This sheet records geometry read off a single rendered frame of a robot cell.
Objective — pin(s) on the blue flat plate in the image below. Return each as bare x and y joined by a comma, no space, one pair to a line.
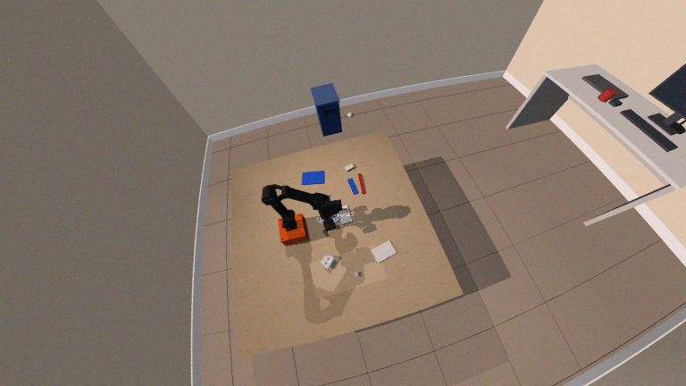
352,186
312,178

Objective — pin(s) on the white metal plate with two round holes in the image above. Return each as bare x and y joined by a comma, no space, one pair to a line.
325,260

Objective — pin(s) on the white flat rectangular plate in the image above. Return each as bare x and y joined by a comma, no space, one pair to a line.
383,251

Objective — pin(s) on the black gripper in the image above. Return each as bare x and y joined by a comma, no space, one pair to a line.
328,222

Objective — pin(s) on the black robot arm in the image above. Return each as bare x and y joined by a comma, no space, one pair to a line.
318,201

